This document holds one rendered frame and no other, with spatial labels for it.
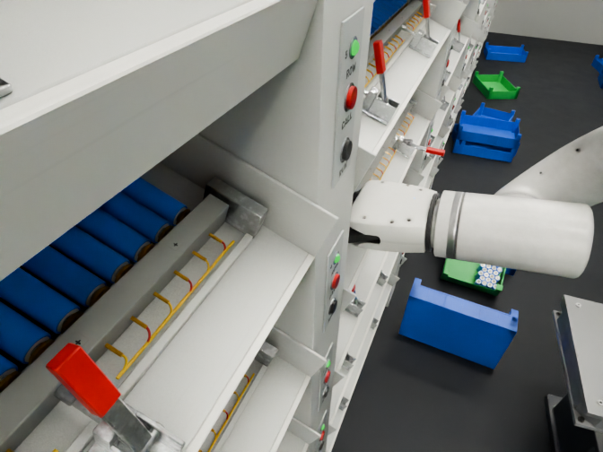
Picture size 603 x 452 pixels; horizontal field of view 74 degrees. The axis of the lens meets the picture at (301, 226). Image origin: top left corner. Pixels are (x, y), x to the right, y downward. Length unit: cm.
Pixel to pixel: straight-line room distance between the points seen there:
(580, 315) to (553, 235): 71
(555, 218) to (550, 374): 105
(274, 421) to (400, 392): 87
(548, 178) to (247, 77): 47
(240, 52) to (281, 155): 13
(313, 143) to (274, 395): 30
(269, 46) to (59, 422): 22
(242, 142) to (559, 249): 35
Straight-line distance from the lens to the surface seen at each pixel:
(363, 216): 51
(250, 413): 46
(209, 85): 17
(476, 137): 234
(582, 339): 115
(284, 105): 27
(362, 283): 83
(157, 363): 27
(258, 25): 18
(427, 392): 133
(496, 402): 139
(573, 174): 58
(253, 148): 30
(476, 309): 129
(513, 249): 50
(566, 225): 50
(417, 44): 77
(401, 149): 85
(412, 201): 53
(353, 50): 29
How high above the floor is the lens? 115
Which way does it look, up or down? 41 degrees down
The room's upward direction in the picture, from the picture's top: straight up
